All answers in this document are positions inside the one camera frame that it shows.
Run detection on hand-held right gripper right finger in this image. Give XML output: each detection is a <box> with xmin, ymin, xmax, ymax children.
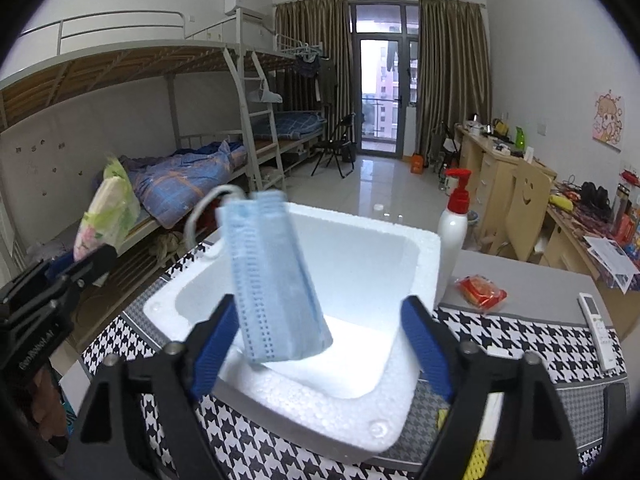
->
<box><xmin>400</xmin><ymin>295</ymin><xmax>583</xmax><ymax>480</ymax></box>

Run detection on red snack packet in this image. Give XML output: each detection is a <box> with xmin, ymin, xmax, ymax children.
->
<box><xmin>456</xmin><ymin>275</ymin><xmax>507</xmax><ymax>315</ymax></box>

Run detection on cluster of toiletry bottles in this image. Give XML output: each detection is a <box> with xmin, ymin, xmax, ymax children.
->
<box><xmin>612</xmin><ymin>160</ymin><xmax>640</xmax><ymax>256</ymax></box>

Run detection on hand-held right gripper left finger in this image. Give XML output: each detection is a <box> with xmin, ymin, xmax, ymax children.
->
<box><xmin>65</xmin><ymin>294</ymin><xmax>241</xmax><ymax>480</ymax></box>

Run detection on glass balcony door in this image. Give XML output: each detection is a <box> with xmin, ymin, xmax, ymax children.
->
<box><xmin>350</xmin><ymin>2</ymin><xmax>421</xmax><ymax>156</ymax></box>

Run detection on hanging dark clothes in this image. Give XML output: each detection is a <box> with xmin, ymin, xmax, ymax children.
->
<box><xmin>294</xmin><ymin>52</ymin><xmax>337</xmax><ymax>106</ymax></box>

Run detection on brown curtain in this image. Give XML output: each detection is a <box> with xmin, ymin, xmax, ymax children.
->
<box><xmin>417</xmin><ymin>0</ymin><xmax>493</xmax><ymax>161</ymax></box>
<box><xmin>275</xmin><ymin>0</ymin><xmax>357</xmax><ymax>146</ymax></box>

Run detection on blue plaid blanket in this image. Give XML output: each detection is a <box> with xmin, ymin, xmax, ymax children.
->
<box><xmin>120</xmin><ymin>141</ymin><xmax>248</xmax><ymax>226</ymax></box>

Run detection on tissue pack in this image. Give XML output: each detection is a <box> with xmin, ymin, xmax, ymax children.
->
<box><xmin>73</xmin><ymin>156</ymin><xmax>142</xmax><ymax>262</ymax></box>

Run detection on white air conditioner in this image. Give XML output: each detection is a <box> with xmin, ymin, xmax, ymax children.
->
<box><xmin>224</xmin><ymin>0</ymin><xmax>266</xmax><ymax>22</ymax></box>

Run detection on black shoes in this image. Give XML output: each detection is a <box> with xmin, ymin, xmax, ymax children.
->
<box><xmin>580</xmin><ymin>182</ymin><xmax>612</xmax><ymax>211</ymax></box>

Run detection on black folding chair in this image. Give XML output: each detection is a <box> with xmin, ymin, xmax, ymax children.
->
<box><xmin>311</xmin><ymin>114</ymin><xmax>357</xmax><ymax>179</ymax></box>

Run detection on blue face mask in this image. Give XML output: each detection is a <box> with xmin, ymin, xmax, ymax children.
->
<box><xmin>184</xmin><ymin>185</ymin><xmax>334</xmax><ymax>365</ymax></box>

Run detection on houndstooth tablecloth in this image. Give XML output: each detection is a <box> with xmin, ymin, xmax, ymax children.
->
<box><xmin>80</xmin><ymin>240</ymin><xmax>631</xmax><ymax>480</ymax></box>

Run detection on wooden chair with smiley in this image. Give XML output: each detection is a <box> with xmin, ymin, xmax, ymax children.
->
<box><xmin>482</xmin><ymin>159</ymin><xmax>553</xmax><ymax>261</ymax></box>

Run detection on white lotion pump bottle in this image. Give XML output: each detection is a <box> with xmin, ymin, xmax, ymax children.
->
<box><xmin>438</xmin><ymin>168</ymin><xmax>473</xmax><ymax>286</ymax></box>

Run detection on light wooden desk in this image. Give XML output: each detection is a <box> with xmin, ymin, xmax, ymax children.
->
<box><xmin>452</xmin><ymin>125</ymin><xmax>640</xmax><ymax>331</ymax></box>

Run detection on cartoon wall poster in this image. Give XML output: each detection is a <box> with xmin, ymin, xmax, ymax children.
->
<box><xmin>591</xmin><ymin>90</ymin><xmax>626</xmax><ymax>152</ymax></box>

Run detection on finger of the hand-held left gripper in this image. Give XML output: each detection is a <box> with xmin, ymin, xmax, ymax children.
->
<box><xmin>62</xmin><ymin>242</ymin><xmax>121</xmax><ymax>293</ymax></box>
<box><xmin>42</xmin><ymin>252</ymin><xmax>83</xmax><ymax>282</ymax></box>

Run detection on yellow dotted cloth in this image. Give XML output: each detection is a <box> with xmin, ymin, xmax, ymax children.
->
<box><xmin>437</xmin><ymin>410</ymin><xmax>492</xmax><ymax>480</ymax></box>

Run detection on white foam box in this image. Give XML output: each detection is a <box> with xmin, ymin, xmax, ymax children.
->
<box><xmin>143</xmin><ymin>203</ymin><xmax>442</xmax><ymax>465</ymax></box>

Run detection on printed papers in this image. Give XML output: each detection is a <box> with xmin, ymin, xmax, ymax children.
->
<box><xmin>584</xmin><ymin>234</ymin><xmax>640</xmax><ymax>293</ymax></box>

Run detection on white remote control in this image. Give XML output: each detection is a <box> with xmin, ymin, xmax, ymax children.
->
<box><xmin>578</xmin><ymin>292</ymin><xmax>621</xmax><ymax>372</ymax></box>

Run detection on white metal bunk bed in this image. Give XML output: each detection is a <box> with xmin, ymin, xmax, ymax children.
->
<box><xmin>0</xmin><ymin>10</ymin><xmax>266</xmax><ymax>311</ymax></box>
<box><xmin>235</xmin><ymin>7</ymin><xmax>332</xmax><ymax>181</ymax></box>

